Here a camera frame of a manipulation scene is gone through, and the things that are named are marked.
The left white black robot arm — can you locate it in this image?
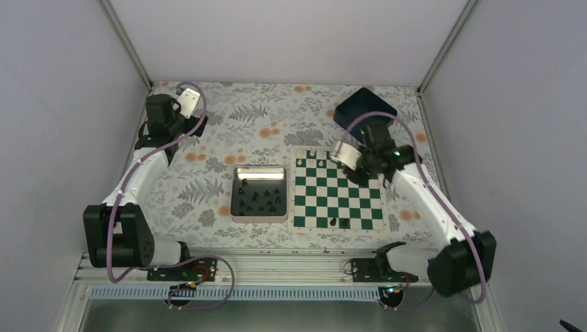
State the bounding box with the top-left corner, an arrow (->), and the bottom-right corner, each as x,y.
82,89 -> 208,280

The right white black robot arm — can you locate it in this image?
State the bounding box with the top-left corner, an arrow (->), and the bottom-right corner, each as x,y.
331,122 -> 496,297

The green white chess board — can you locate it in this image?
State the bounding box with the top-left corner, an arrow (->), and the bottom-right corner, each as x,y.
288,145 -> 390,236

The metal tin of chess pieces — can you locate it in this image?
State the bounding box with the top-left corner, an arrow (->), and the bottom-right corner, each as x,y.
230,165 -> 289,223

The dark blue square bin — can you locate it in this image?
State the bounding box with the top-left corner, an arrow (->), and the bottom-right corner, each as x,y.
333,88 -> 398,142

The floral patterned table mat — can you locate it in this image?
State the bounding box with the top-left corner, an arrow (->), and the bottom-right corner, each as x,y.
142,82 -> 434,249

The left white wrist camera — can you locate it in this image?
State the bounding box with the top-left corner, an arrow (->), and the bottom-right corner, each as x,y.
177,88 -> 201,119

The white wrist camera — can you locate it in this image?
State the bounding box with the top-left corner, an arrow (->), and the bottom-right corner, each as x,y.
177,88 -> 201,119
329,141 -> 362,170

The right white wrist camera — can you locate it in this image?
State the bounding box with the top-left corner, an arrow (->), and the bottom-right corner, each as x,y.
329,141 -> 362,170

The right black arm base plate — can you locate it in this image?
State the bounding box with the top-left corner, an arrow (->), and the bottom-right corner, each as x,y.
343,258 -> 419,283

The aluminium front rail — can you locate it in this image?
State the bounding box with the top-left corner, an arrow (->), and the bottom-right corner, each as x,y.
73,249 -> 488,287

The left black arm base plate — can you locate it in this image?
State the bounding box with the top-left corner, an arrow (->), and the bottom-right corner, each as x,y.
147,257 -> 217,283

